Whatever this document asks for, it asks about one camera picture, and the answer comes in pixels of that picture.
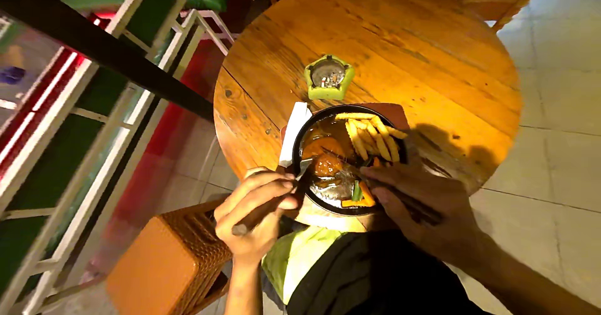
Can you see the person's right hand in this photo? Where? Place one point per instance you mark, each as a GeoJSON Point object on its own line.
{"type": "Point", "coordinates": [441, 211]}

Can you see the round wooden table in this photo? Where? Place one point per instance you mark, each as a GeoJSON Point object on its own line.
{"type": "Point", "coordinates": [446, 70]}

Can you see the dark table knife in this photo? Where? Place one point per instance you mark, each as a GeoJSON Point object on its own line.
{"type": "Point", "coordinates": [408, 201]}

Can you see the white and green railing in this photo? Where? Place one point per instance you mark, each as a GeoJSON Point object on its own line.
{"type": "Point", "coordinates": [89, 94]}

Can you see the orange carrot piece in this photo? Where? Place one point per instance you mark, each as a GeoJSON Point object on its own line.
{"type": "Point", "coordinates": [367, 195]}

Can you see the pile of french fries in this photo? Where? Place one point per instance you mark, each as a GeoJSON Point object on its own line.
{"type": "Point", "coordinates": [375, 136]}

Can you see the silver metal fork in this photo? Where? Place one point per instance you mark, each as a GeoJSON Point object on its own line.
{"type": "Point", "coordinates": [303, 170]}

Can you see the person's left forearm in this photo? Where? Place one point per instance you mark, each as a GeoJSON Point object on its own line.
{"type": "Point", "coordinates": [242, 287]}

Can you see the long black pole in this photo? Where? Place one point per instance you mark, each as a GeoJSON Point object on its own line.
{"type": "Point", "coordinates": [117, 63]}

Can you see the light green cloth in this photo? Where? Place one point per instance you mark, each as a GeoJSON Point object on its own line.
{"type": "Point", "coordinates": [305, 254]}

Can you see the person's left fingers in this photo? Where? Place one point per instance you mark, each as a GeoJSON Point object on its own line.
{"type": "Point", "coordinates": [256, 169]}

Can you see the brown woven stool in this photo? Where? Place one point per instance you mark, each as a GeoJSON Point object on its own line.
{"type": "Point", "coordinates": [155, 268]}

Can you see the round black sizzling pan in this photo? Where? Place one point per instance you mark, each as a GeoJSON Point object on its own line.
{"type": "Point", "coordinates": [334, 210]}

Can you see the white paper napkin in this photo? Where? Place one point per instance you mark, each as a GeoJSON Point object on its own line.
{"type": "Point", "coordinates": [293, 132]}

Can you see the person's left thumb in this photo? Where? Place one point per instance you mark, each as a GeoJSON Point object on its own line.
{"type": "Point", "coordinates": [284, 204]}

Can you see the green vegetable piece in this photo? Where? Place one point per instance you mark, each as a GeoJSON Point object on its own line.
{"type": "Point", "coordinates": [357, 191]}

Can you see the person's left hand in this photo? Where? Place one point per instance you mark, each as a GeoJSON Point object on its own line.
{"type": "Point", "coordinates": [251, 230]}

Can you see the cigarette butts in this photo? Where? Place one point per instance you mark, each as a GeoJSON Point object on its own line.
{"type": "Point", "coordinates": [334, 79]}

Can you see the person's body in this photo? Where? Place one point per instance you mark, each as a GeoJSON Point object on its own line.
{"type": "Point", "coordinates": [375, 277]}

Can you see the person's right thumb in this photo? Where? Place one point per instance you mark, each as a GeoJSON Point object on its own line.
{"type": "Point", "coordinates": [389, 206]}

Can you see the person's left index finger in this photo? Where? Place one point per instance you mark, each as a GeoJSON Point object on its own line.
{"type": "Point", "coordinates": [263, 196]}

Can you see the brown meat patty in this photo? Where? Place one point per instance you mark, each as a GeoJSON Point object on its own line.
{"type": "Point", "coordinates": [327, 163]}

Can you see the person's left middle finger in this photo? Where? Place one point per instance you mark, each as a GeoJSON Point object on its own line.
{"type": "Point", "coordinates": [260, 181]}

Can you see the person's right index finger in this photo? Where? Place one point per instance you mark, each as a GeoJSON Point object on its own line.
{"type": "Point", "coordinates": [387, 174]}

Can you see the person's right forearm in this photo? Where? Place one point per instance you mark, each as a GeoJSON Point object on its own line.
{"type": "Point", "coordinates": [530, 277]}

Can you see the green pentagonal ashtray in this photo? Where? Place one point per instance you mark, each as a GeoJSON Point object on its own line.
{"type": "Point", "coordinates": [327, 93]}

